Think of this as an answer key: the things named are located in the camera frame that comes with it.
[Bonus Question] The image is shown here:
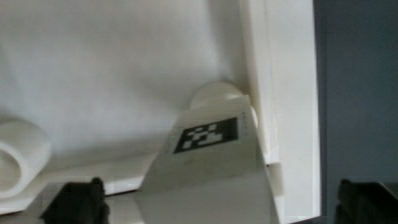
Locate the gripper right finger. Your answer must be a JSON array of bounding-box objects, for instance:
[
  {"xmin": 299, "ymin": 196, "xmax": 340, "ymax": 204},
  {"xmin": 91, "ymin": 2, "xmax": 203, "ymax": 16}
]
[{"xmin": 335, "ymin": 179, "xmax": 398, "ymax": 224}]

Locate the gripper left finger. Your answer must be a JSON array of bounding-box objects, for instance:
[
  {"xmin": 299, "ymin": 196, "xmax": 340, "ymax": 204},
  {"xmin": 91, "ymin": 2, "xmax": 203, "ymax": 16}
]
[{"xmin": 41, "ymin": 177, "xmax": 111, "ymax": 224}]

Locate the white square table top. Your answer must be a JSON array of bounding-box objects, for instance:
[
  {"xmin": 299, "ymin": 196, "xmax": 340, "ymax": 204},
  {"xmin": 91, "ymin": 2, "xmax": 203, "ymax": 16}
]
[{"xmin": 0, "ymin": 0, "xmax": 322, "ymax": 223}]

